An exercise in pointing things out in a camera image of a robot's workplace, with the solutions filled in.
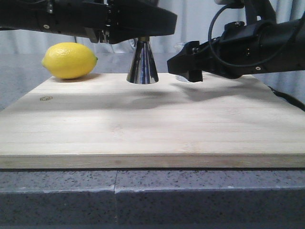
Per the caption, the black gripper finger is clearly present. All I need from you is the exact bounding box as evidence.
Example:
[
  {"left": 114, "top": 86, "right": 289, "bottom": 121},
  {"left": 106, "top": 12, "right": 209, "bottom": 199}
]
[{"left": 108, "top": 0, "right": 177, "bottom": 44}]

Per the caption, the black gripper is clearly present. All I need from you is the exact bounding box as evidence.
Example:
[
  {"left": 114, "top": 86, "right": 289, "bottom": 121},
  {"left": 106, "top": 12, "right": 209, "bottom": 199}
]
[
  {"left": 167, "top": 21, "right": 276, "bottom": 83},
  {"left": 0, "top": 0, "right": 110, "bottom": 43}
]

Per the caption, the steel double jigger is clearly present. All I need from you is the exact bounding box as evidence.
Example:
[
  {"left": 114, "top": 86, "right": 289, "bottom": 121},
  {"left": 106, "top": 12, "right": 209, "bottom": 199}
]
[{"left": 126, "top": 37, "right": 159, "bottom": 84}]

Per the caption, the small glass beaker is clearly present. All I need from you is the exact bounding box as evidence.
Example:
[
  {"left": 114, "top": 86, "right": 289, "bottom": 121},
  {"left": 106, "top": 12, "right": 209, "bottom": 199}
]
[{"left": 174, "top": 42, "right": 190, "bottom": 83}]

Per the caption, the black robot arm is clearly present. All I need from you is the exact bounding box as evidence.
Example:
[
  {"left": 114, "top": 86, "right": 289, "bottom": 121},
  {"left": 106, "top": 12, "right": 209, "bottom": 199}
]
[{"left": 167, "top": 0, "right": 305, "bottom": 82}]

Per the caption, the yellow lemon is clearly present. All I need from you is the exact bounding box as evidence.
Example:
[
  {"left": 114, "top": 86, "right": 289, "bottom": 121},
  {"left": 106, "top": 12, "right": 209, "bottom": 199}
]
[{"left": 41, "top": 42, "right": 98, "bottom": 79}]

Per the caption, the wooden cutting board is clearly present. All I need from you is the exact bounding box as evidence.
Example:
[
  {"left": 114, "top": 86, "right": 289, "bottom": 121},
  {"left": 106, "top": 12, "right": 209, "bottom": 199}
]
[{"left": 0, "top": 73, "right": 305, "bottom": 169}]

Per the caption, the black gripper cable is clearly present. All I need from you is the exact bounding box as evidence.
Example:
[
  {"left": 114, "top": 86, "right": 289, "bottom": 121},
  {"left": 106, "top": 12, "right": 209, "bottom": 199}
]
[{"left": 207, "top": 3, "right": 305, "bottom": 67}]

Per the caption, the black board strap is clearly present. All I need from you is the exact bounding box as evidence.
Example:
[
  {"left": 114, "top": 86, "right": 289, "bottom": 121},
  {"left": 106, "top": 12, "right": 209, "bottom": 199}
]
[{"left": 268, "top": 86, "right": 305, "bottom": 109}]

